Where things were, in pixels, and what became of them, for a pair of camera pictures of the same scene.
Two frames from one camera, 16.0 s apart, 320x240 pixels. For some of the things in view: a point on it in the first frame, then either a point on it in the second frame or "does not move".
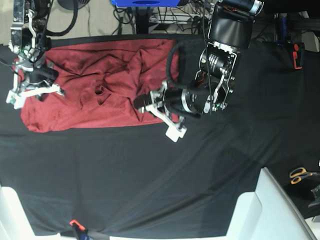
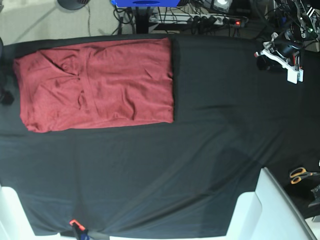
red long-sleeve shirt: x=100 y=80 does not move
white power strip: x=181 y=18 does not move
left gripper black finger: x=42 y=97 to x=7 y=97
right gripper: x=173 y=104 to x=285 y=50
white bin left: x=14 y=224 does not move
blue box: x=145 y=3 does not move
